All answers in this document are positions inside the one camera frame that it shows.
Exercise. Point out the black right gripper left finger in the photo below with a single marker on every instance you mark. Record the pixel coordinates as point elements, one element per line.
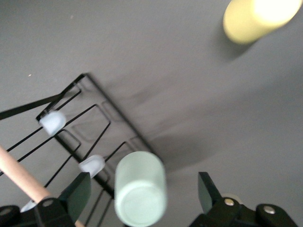
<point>75,198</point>

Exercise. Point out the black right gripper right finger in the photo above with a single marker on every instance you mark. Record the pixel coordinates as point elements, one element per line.
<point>210,201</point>

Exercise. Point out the pale green plastic cup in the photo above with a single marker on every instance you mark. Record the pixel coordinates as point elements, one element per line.
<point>139,184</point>

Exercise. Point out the yellow plastic cup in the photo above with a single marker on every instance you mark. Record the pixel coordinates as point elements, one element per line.
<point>246,26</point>

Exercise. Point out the dark grey table mat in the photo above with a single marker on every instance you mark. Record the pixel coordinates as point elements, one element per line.
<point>177,71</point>

